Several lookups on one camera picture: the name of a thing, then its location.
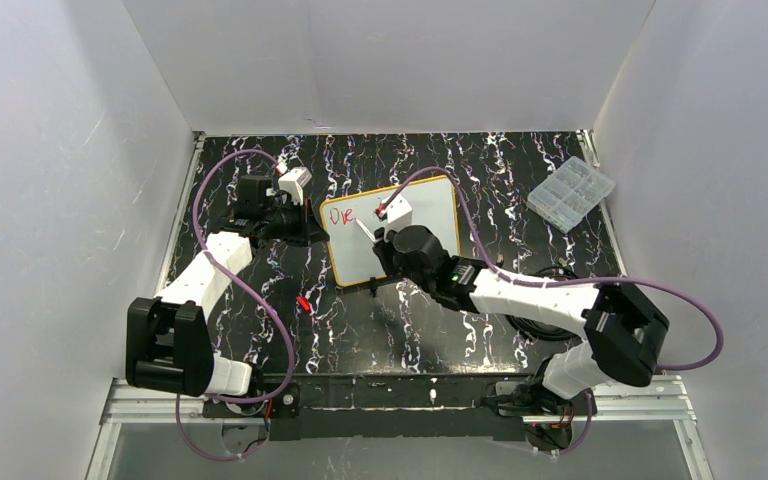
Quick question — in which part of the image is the yellow framed whiteboard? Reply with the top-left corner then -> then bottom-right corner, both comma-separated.
319,175 -> 460,287

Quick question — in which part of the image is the red white marker pen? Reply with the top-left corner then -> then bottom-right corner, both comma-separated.
354,219 -> 377,244

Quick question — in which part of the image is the red marker cap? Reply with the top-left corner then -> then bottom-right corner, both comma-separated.
296,295 -> 312,313

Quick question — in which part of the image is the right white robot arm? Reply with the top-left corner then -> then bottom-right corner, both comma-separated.
373,225 -> 669,400

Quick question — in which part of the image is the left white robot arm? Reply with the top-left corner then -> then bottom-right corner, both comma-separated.
126,167 -> 329,397

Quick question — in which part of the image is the clear plastic compartment box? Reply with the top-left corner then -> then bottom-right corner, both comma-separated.
526,157 -> 616,234

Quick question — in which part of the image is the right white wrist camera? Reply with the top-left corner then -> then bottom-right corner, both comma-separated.
376,194 -> 413,233

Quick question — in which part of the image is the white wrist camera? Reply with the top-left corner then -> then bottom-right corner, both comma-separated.
276,163 -> 312,206
376,194 -> 413,233

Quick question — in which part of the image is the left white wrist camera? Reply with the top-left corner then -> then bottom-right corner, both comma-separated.
276,163 -> 312,206

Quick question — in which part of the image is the coiled black cable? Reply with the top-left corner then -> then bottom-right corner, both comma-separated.
503,264 -> 584,343

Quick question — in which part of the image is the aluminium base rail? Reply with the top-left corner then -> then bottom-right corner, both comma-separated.
87,373 -> 713,479

